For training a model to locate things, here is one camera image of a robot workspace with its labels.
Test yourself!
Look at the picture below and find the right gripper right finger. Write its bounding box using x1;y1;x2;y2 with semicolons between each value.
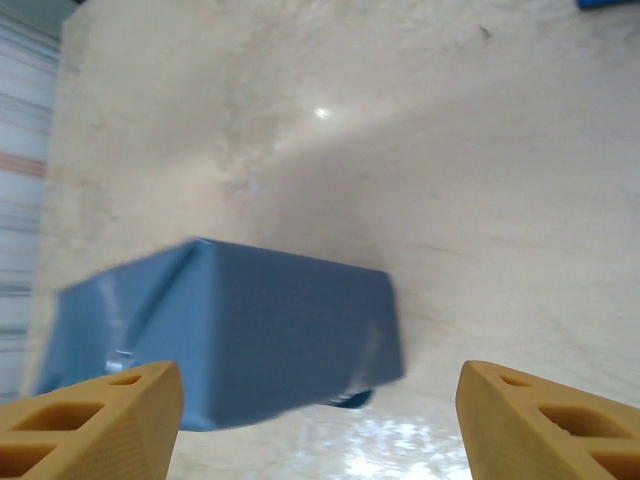
455;359;640;480

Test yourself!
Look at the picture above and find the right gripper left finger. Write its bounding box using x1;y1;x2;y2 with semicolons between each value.
0;360;185;480

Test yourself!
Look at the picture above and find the blue tape dispenser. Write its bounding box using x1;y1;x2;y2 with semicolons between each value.
575;0;640;11

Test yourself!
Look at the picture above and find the blue wrapping paper sheet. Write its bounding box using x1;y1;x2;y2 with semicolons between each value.
28;236;406;434

